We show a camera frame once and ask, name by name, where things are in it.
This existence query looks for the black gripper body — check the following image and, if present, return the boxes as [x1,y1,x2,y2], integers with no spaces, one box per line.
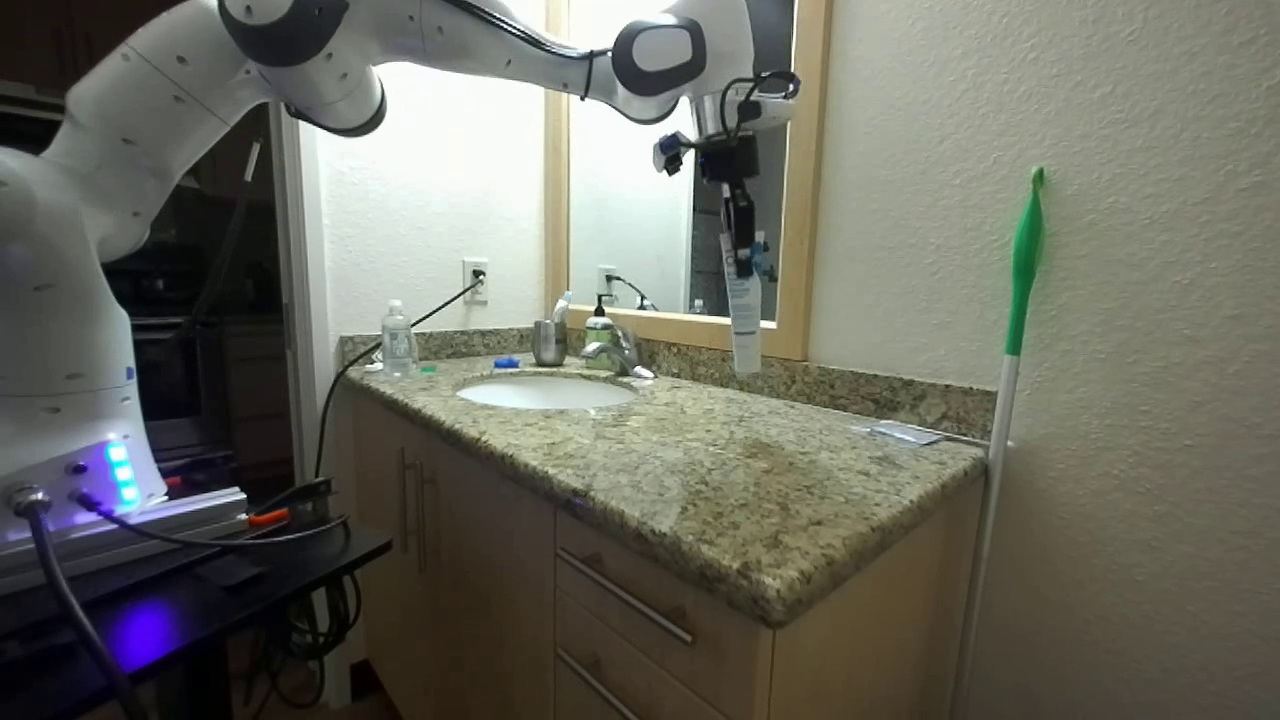
[687,128,768,195]

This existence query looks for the white CeraVe lotion tube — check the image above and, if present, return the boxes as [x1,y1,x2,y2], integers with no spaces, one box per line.
[715,195,770,380]

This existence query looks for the chrome sink faucet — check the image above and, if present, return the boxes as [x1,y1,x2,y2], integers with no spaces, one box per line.
[576,293,660,389]

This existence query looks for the metal cup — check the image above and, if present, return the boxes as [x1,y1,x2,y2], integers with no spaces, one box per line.
[529,293,576,373]

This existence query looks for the white oval sink basin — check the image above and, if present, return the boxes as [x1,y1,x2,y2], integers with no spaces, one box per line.
[453,373,644,422]

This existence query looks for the clear plastic packet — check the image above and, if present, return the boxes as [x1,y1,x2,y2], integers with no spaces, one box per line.
[865,418,952,453]

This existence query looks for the clear plastic water bottle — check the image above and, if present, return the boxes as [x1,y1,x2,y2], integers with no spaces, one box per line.
[375,296,418,384]

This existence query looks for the light wood vanity cabinet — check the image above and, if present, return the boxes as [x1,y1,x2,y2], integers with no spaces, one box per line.
[339,389,993,720]

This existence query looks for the dark wooden shelf unit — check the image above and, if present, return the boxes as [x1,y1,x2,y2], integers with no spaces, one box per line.
[0,0,295,500]

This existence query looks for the black robot table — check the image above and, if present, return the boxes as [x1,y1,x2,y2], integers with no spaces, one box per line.
[0,522,398,720]

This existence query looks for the wood framed wall mirror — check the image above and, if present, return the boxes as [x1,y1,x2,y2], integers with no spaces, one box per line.
[540,0,841,368]

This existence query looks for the white wall power outlet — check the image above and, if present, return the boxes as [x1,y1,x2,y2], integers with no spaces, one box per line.
[458,257,496,311]

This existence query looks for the green handled white mop pole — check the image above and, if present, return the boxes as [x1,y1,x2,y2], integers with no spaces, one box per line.
[949,165,1050,720]

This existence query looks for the long metal drawer handle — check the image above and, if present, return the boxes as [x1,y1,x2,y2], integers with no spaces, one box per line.
[557,550,699,653]

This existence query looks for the black power cable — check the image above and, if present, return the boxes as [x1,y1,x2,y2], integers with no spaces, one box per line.
[309,273,488,488]

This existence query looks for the white door frame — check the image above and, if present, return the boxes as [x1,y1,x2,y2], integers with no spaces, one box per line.
[259,98,339,493]

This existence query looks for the short metal drawer handle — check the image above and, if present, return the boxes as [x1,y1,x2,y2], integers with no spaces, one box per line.
[551,649,644,720]

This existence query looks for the tangled cable bundle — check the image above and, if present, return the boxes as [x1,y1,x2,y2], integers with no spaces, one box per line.
[249,573,368,714]

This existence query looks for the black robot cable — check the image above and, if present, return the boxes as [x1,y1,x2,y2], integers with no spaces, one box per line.
[69,488,353,556]

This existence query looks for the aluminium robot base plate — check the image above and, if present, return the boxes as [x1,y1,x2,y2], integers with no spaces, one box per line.
[0,485,253,581]

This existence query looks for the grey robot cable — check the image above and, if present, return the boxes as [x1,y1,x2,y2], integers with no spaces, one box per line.
[7,488,138,720]

